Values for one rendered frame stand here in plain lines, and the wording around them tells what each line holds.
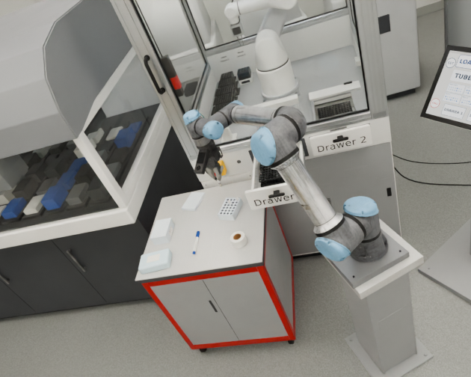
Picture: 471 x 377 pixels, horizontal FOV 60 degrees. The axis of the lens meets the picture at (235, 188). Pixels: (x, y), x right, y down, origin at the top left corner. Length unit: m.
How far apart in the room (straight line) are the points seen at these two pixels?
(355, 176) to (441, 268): 0.72
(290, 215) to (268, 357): 0.79
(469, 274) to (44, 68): 2.31
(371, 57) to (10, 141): 1.65
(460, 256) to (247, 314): 1.23
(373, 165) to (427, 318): 0.84
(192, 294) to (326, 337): 0.80
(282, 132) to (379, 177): 1.02
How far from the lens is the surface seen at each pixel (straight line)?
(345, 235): 1.44
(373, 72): 1.94
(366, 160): 2.19
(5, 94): 2.06
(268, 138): 1.32
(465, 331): 2.39
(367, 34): 1.87
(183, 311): 2.17
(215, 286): 1.96
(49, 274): 2.97
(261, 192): 1.84
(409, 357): 2.29
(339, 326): 2.41
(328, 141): 2.07
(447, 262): 2.58
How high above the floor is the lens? 2.06
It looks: 37 degrees down
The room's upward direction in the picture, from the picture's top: 23 degrees counter-clockwise
